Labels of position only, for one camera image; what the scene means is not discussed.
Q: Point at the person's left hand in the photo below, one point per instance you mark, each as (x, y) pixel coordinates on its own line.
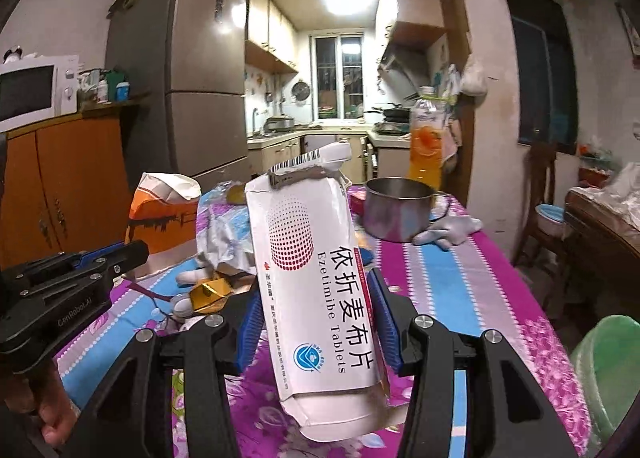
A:
(52, 413)

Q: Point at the white hanging plastic bag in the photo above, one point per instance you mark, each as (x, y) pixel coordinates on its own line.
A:
(472, 78)

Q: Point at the black wok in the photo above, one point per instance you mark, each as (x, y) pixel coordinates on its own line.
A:
(392, 113)

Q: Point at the silver plastic bag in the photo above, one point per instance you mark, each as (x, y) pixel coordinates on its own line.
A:
(225, 228)

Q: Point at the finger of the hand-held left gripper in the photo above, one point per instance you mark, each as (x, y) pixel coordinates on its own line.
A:
(125, 258)
(100, 254)

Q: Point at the orange white paper bag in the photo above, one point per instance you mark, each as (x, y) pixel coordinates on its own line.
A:
(160, 218)

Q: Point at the white microwave oven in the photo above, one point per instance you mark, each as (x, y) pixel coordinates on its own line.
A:
(35, 93)

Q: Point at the stainless steel pot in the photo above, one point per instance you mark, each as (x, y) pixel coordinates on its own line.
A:
(395, 210)

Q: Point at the dark wooden side table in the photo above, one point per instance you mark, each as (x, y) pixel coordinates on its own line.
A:
(605, 248)

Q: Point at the orange wooden cabinet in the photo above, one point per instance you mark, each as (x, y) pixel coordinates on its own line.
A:
(65, 188)

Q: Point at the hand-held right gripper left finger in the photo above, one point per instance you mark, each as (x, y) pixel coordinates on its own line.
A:
(248, 334)

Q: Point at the white plastic sheet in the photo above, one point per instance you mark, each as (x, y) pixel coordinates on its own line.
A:
(617, 193)

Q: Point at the barred kitchen window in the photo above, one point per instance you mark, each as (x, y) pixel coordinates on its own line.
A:
(342, 73)

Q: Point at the orange juice bottle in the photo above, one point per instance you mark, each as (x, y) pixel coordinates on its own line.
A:
(426, 143)

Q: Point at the pink hanging towel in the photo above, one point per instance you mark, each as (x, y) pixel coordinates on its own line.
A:
(452, 143)

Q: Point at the framed wall picture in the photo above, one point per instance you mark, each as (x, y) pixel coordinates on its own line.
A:
(629, 33)

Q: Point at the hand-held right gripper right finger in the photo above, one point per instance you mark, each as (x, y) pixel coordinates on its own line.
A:
(388, 329)

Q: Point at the dark room window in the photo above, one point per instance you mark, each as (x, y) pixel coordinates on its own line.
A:
(542, 68)

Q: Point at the blue plastic basin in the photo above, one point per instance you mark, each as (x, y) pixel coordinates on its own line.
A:
(549, 218)

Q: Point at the gold foil wrapper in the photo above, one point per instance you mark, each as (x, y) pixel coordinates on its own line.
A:
(210, 294)

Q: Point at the green plastic trash bin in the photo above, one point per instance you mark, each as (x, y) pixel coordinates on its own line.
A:
(607, 388)

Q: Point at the cream kitchen wall cabinets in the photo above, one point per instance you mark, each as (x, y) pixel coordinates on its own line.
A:
(270, 33)

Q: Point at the steel range hood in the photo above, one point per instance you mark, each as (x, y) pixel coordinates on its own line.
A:
(402, 65)

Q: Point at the grey refrigerator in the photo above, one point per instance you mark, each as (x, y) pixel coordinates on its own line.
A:
(200, 73)

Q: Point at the dark wooden chair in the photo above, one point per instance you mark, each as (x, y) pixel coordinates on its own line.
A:
(537, 208)

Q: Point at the white medicine box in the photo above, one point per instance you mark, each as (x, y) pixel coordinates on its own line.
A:
(320, 288)

